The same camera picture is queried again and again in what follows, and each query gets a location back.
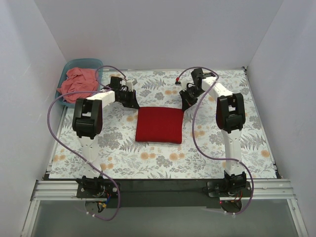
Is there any dark red t shirt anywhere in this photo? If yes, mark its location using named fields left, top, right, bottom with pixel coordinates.
left=135, top=107, right=184, bottom=144

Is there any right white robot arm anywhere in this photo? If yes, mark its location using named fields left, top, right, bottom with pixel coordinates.
left=175, top=67, right=247, bottom=197

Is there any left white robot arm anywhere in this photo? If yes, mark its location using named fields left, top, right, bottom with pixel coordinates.
left=72, top=77, right=139, bottom=198

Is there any floral patterned table mat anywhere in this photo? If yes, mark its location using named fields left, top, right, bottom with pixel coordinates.
left=49, top=70, right=277, bottom=179

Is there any blue plastic basket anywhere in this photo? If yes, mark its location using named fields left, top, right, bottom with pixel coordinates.
left=55, top=58, right=103, bottom=108

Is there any pink t shirt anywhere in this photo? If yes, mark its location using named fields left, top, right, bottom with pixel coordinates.
left=57, top=67, right=99, bottom=104

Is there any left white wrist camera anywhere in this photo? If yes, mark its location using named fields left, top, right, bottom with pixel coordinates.
left=125, top=79, right=137, bottom=92

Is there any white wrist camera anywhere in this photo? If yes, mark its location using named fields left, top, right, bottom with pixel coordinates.
left=125, top=79, right=137, bottom=92
left=175, top=77, right=190, bottom=91

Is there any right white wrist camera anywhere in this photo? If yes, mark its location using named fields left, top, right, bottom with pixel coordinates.
left=175, top=77, right=190, bottom=91

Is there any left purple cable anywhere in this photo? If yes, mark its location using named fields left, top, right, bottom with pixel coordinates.
left=47, top=65, right=129, bottom=221

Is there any purple cable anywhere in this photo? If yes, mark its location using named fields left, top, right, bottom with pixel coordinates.
left=47, top=65, right=129, bottom=221
left=176, top=66, right=253, bottom=216

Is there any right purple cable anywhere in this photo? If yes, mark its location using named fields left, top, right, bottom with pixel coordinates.
left=176, top=66, right=253, bottom=216

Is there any aluminium frame rail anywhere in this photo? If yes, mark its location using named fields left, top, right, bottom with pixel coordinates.
left=22, top=179, right=87, bottom=235

